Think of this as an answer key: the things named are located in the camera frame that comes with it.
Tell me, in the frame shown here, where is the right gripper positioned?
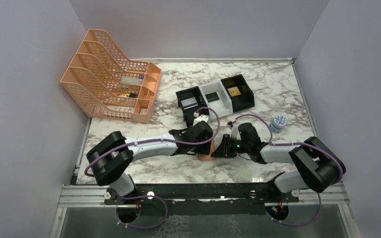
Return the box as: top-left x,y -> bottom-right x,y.
212,133 -> 251,158

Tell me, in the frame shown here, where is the tan leather card holder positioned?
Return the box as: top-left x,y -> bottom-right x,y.
198,140 -> 216,161

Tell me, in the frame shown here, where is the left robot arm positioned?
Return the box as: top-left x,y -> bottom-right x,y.
84,121 -> 214,204

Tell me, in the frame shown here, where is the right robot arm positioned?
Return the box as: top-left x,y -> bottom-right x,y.
211,122 -> 346,202

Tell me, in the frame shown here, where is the silver card in bin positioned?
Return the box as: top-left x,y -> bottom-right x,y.
181,97 -> 198,110

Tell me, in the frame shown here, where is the black card in bin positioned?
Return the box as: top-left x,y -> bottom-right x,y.
205,92 -> 219,103

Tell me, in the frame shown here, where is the gold card in bin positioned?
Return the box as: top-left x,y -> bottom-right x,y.
227,87 -> 241,97

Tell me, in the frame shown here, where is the left black bin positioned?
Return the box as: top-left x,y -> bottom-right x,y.
176,86 -> 207,126

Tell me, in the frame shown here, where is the black bin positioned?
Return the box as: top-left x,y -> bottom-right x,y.
176,86 -> 207,126
221,74 -> 255,113

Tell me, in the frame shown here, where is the white middle bin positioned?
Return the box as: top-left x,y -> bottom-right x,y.
199,81 -> 233,118

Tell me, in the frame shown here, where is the right black bin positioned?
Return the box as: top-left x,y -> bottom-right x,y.
221,74 -> 255,113

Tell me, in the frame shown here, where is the small blue white jar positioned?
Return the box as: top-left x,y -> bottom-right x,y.
269,115 -> 288,133

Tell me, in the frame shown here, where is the orange plastic file organizer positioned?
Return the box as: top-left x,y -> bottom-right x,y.
60,29 -> 162,123

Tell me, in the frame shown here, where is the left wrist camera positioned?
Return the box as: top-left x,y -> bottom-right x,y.
192,112 -> 210,126

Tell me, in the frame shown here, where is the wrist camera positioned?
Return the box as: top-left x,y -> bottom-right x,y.
227,120 -> 241,140
192,112 -> 210,126

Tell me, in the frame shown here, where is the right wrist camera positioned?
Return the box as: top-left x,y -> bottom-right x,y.
227,120 -> 241,140

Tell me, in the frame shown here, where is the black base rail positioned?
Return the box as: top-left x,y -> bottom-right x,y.
59,182 -> 349,218

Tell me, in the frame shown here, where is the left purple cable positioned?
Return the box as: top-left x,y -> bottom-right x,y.
84,106 -> 221,230

